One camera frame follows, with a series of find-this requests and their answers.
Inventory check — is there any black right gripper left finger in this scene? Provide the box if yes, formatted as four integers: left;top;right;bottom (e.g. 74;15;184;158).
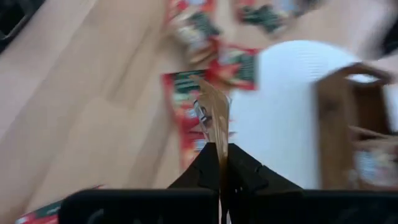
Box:
167;142;222;190

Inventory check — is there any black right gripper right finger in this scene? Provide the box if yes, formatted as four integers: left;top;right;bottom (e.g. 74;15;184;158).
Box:
224;143;303;190

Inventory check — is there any beige tea packet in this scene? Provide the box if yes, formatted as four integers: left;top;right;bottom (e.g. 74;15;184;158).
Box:
351;146;398;187
172;12;222;65
190;73;233;224

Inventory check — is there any red strawberry tea packet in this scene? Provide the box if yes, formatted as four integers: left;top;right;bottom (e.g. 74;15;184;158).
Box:
14;184;105;224
163;0;218;19
206;45;261;91
235;0;313;35
160;70;215;170

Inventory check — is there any brown wooden tea caddy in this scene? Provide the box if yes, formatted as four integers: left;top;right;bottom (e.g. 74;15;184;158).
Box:
315;61;398;191

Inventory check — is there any white round woven placemat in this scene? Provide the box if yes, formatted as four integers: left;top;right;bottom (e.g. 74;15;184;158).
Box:
229;39;398;190

